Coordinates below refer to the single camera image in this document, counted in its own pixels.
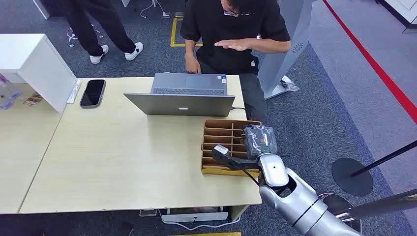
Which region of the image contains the grey gate panel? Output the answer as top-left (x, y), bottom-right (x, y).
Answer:
top-left (257, 0), bottom-right (318, 100)

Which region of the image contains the printed paper packet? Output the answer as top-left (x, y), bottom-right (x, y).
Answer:
top-left (23, 92), bottom-right (44, 108)

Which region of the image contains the grey laptop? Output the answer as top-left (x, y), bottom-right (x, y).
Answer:
top-left (123, 72), bottom-right (236, 118)

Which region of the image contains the white cabinet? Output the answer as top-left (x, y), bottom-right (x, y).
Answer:
top-left (0, 33), bottom-right (78, 114)

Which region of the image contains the person's left hand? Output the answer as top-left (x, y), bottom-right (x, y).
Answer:
top-left (214, 38), bottom-right (251, 52)

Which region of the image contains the clear plastic bottle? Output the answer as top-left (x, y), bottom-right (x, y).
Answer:
top-left (0, 74), bottom-right (22, 111)

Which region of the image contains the person's right hand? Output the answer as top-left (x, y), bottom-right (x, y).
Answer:
top-left (185, 55), bottom-right (202, 75)

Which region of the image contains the person's hand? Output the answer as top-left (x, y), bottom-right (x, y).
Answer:
top-left (185, 55), bottom-right (202, 75)
top-left (214, 38), bottom-right (251, 52)

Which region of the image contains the seated person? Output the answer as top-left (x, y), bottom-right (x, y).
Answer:
top-left (180, 0), bottom-right (292, 122)

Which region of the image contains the white floor cable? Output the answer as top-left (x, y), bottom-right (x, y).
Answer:
top-left (140, 0), bottom-right (171, 19)

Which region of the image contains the clear plastic bag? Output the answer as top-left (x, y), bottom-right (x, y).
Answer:
top-left (279, 75), bottom-right (300, 93)

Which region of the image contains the black smartphone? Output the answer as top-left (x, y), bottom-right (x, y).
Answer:
top-left (79, 79), bottom-right (107, 109)

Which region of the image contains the red floor tape line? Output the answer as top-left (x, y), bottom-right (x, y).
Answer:
top-left (322, 0), bottom-right (417, 125)

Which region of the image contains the brown slotted card holder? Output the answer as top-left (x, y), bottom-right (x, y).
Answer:
top-left (200, 118), bottom-right (262, 178)

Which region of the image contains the silver stanchion with round base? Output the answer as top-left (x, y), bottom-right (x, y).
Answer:
top-left (321, 189), bottom-right (417, 234)

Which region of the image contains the white drawer unit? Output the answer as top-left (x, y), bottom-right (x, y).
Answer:
top-left (161, 206), bottom-right (230, 224)

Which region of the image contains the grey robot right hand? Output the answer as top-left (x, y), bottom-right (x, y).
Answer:
top-left (243, 124), bottom-right (278, 161)

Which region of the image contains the black stanchion with round base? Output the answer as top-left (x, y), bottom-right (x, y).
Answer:
top-left (331, 140), bottom-right (417, 197)

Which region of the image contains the standing person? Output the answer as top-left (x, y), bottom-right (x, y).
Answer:
top-left (61, 0), bottom-right (144, 65)

